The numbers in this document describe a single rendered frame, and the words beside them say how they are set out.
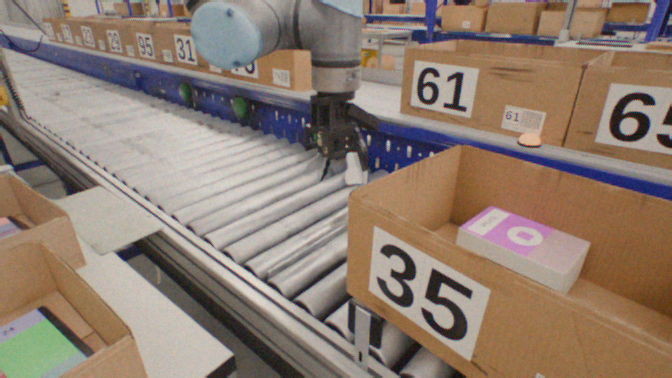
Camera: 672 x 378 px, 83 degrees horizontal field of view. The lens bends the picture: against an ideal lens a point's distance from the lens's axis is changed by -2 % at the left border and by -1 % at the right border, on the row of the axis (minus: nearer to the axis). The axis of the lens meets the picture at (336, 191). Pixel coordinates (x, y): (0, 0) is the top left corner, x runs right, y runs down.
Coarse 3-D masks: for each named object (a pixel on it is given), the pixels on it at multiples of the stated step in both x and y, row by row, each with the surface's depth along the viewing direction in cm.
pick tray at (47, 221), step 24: (0, 192) 74; (24, 192) 72; (0, 216) 75; (24, 216) 77; (48, 216) 68; (0, 240) 53; (24, 240) 56; (48, 240) 58; (72, 240) 61; (72, 264) 62
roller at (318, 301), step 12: (336, 276) 62; (312, 288) 60; (324, 288) 59; (336, 288) 60; (300, 300) 57; (312, 300) 57; (324, 300) 58; (336, 300) 60; (312, 312) 56; (324, 312) 58
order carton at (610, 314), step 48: (384, 192) 57; (432, 192) 67; (480, 192) 69; (528, 192) 62; (576, 192) 57; (624, 192) 52; (432, 240) 43; (624, 240) 54; (528, 288) 36; (576, 288) 58; (624, 288) 56; (432, 336) 47; (480, 336) 42; (528, 336) 37; (576, 336) 34; (624, 336) 31
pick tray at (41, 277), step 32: (0, 256) 51; (32, 256) 54; (0, 288) 52; (32, 288) 55; (64, 288) 54; (0, 320) 52; (64, 320) 52; (96, 320) 48; (96, 352) 47; (128, 352) 39
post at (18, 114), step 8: (0, 48) 137; (0, 56) 138; (0, 64) 139; (0, 72) 139; (8, 72) 141; (0, 80) 140; (16, 88) 144; (8, 96) 143; (8, 104) 143; (16, 104) 146; (8, 112) 148; (16, 112) 146; (16, 120) 144; (16, 128) 150; (24, 136) 147
